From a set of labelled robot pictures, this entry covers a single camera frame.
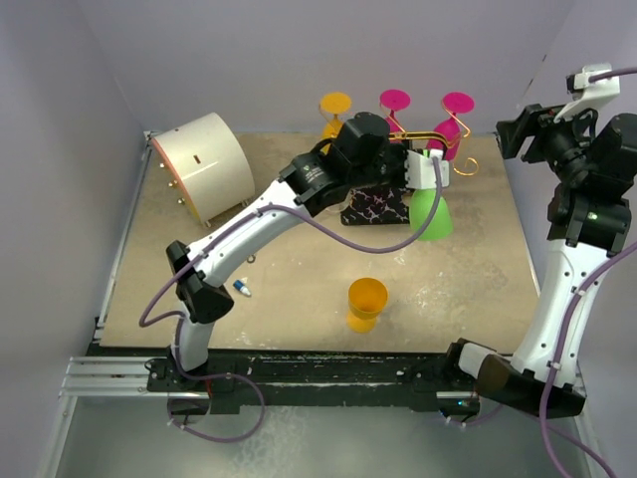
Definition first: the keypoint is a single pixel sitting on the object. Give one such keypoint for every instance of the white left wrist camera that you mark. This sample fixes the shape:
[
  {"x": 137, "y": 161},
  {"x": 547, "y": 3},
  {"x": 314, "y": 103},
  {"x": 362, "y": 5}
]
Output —
[{"x": 426, "y": 169}]

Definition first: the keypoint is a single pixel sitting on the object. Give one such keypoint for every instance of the pink plastic wine glass front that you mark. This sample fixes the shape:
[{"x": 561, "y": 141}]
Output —
[{"x": 452, "y": 128}]

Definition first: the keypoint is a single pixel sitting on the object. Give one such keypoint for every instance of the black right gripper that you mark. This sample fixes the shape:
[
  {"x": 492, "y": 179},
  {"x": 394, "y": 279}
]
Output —
[{"x": 518, "y": 130}]

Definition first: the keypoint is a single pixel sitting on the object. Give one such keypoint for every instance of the orange plastic wine glass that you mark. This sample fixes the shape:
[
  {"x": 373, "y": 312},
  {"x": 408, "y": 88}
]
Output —
[
  {"x": 367, "y": 298},
  {"x": 332, "y": 107}
]

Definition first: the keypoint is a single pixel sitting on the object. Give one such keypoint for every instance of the green plastic wine glass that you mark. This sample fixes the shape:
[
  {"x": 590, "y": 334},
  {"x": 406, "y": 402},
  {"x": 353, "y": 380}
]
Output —
[{"x": 429, "y": 213}]

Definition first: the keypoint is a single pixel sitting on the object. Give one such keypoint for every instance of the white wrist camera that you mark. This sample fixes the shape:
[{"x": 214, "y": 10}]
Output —
[
  {"x": 586, "y": 94},
  {"x": 426, "y": 169}
]

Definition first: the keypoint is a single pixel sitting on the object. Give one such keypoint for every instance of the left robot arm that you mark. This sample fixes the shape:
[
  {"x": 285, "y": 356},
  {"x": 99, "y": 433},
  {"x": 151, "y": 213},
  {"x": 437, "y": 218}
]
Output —
[{"x": 361, "y": 155}]

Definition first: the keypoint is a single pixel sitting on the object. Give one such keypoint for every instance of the white cylindrical container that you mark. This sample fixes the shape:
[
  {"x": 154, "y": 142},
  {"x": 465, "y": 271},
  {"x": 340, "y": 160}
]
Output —
[{"x": 208, "y": 166}]

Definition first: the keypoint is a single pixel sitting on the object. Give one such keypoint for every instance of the blue capped small tube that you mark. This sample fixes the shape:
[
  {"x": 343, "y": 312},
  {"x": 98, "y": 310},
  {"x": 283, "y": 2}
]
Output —
[{"x": 241, "y": 288}]

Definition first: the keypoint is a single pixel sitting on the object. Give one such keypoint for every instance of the gold wire wine glass rack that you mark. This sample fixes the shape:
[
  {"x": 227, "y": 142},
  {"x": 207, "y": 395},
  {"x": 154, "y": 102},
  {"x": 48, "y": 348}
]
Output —
[{"x": 383, "y": 205}]

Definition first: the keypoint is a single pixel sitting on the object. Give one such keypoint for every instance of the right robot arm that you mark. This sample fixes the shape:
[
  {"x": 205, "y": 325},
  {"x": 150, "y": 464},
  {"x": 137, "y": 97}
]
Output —
[{"x": 589, "y": 219}]

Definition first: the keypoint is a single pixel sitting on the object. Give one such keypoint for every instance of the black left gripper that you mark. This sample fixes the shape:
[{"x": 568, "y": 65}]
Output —
[{"x": 400, "y": 155}]

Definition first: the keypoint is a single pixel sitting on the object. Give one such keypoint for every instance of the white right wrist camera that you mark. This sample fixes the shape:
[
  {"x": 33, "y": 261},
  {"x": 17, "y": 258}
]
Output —
[{"x": 586, "y": 94}]

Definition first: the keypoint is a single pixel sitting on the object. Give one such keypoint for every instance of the orange plastic wine glass front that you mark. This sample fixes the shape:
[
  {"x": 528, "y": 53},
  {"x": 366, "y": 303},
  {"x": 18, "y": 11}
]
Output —
[{"x": 367, "y": 298}]

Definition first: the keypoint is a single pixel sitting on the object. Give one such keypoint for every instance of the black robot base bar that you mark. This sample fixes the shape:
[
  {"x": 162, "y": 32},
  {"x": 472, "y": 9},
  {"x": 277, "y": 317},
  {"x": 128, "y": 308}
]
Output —
[{"x": 233, "y": 378}]

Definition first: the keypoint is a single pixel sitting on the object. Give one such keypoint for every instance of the pink plastic wine glass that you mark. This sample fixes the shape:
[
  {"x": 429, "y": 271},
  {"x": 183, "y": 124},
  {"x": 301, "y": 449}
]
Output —
[
  {"x": 392, "y": 102},
  {"x": 452, "y": 128}
]

